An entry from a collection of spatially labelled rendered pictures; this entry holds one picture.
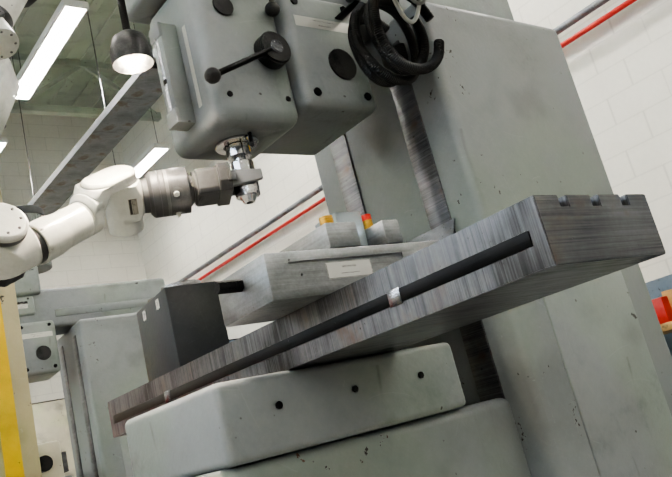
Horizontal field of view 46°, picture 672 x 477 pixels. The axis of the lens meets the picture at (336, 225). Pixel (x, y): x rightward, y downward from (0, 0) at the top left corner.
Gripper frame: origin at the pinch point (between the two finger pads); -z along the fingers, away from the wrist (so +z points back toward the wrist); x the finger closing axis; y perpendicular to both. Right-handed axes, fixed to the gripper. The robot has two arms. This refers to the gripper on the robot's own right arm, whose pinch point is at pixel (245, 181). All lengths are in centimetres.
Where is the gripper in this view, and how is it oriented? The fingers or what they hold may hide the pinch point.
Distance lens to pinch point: 151.5
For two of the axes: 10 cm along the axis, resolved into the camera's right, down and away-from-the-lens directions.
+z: -9.5, 1.6, -2.6
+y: 2.3, 9.4, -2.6
